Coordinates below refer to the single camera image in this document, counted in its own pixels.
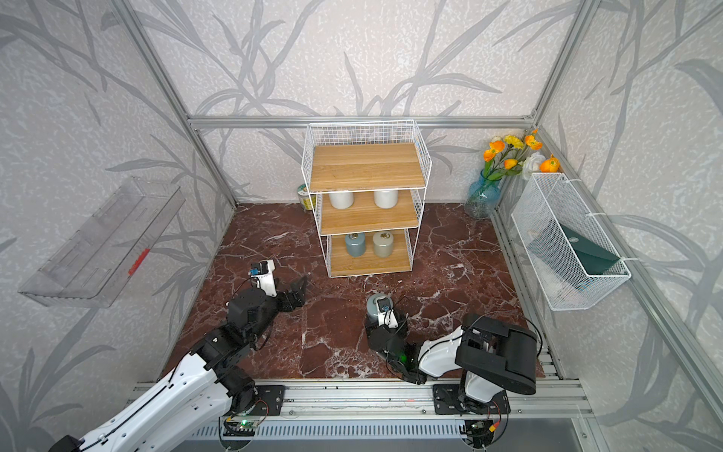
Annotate clear acrylic wall shelf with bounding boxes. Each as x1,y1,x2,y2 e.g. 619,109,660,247
19,177,186,308

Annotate white wire wall basket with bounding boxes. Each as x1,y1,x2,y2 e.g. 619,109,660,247
511,173,632,311

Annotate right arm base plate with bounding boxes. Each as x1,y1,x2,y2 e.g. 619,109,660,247
432,379,510,416

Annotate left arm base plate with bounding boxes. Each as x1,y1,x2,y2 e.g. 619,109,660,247
227,384,285,417

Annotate tall light blue canister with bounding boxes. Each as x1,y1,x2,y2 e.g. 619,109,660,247
366,293,394,321

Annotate small blue-grey canister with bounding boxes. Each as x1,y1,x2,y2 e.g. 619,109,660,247
344,233,366,257

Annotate white wire shelf rack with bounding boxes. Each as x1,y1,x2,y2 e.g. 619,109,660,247
301,119,432,278

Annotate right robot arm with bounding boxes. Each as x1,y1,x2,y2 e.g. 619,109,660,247
365,309,538,414

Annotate white canister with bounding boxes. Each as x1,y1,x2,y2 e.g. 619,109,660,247
329,191,354,210
374,189,398,209

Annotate orange yellow artificial flowers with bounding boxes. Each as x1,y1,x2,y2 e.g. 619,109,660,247
480,130,562,182

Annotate aluminium front rail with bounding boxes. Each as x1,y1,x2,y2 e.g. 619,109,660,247
117,377,595,423

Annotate red marker pen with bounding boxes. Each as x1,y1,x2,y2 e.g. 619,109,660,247
128,248,150,277

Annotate blue glass vase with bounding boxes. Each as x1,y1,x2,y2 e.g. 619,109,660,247
464,171,502,220

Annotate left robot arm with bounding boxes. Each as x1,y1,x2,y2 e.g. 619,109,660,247
51,277,308,451

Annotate small sage green canister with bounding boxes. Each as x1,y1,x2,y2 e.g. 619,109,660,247
373,231,395,258

